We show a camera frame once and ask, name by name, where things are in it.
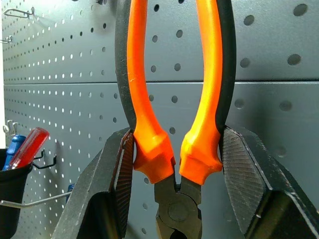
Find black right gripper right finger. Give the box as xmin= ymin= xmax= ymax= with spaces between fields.
xmin=219 ymin=125 xmax=319 ymax=239

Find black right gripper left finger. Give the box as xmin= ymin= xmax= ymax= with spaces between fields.
xmin=50 ymin=127 xmax=136 ymax=239

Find orange and black pliers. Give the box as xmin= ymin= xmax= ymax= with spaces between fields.
xmin=114 ymin=0 xmax=237 ymax=239

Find grey metal pegboard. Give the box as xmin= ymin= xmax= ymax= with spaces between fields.
xmin=1 ymin=0 xmax=319 ymax=239

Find black plastic tool cup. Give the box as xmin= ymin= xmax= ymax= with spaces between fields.
xmin=0 ymin=148 xmax=33 ymax=239

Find silver clip peg hook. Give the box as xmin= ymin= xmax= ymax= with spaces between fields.
xmin=2 ymin=119 xmax=18 ymax=136

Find silver loop peg hook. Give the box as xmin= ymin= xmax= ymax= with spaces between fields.
xmin=3 ymin=6 xmax=35 ymax=18

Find black wire peg hook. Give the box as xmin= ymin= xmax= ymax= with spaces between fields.
xmin=32 ymin=148 xmax=57 ymax=169

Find silver wire peg hook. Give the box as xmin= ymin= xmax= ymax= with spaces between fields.
xmin=0 ymin=191 xmax=73 ymax=208

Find red handled screwdriver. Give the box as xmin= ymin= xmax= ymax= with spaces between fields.
xmin=8 ymin=127 xmax=50 ymax=170

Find blue handled screwdriver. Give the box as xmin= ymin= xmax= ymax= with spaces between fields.
xmin=2 ymin=134 xmax=27 ymax=171

